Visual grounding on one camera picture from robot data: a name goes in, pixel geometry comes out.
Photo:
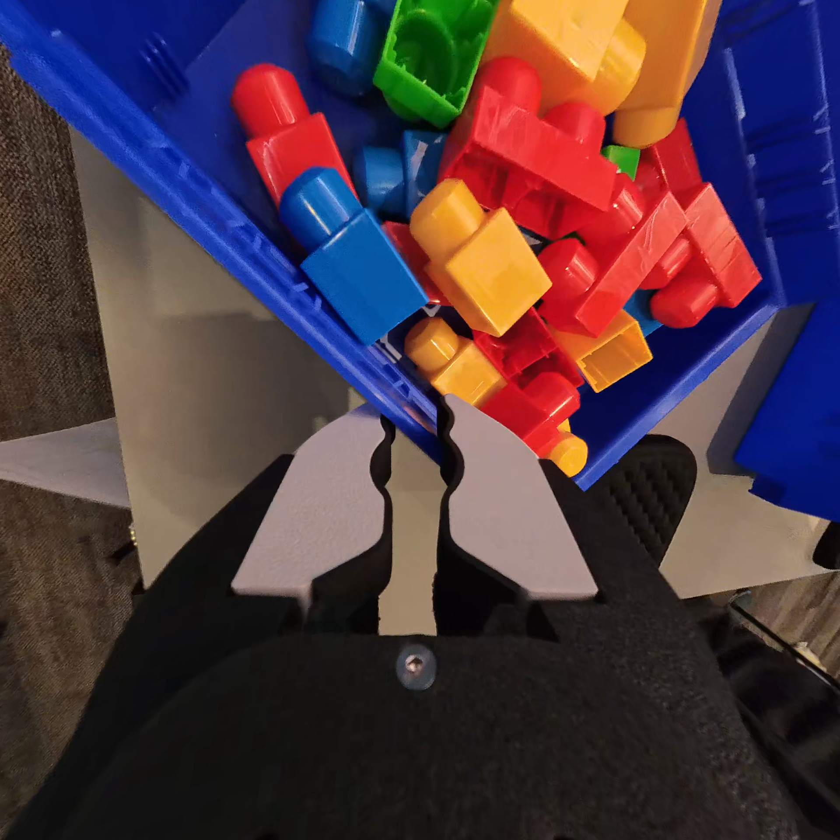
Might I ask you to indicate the blue plastic bin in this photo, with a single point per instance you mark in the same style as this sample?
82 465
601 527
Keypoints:
787 426
98 59

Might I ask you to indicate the blue toy block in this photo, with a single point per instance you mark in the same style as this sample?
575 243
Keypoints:
400 170
361 269
640 315
344 46

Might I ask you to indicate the black round mat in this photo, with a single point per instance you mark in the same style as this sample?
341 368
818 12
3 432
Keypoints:
643 485

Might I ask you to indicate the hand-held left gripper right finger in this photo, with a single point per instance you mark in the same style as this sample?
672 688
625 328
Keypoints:
505 518

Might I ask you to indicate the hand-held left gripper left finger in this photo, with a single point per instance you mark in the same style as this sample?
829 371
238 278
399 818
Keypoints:
315 518

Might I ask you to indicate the grey desk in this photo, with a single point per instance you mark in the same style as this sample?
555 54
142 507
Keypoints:
197 361

